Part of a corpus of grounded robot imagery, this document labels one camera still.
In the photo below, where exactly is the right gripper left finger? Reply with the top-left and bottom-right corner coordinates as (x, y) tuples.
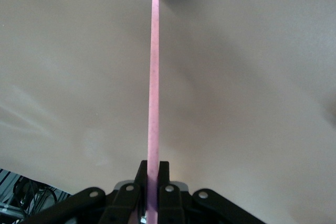
(15, 160), (148, 224)

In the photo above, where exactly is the pink chopstick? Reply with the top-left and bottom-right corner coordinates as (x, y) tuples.
(145, 0), (162, 224)

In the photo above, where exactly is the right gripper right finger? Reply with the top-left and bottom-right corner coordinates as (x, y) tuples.
(157, 161), (266, 224)

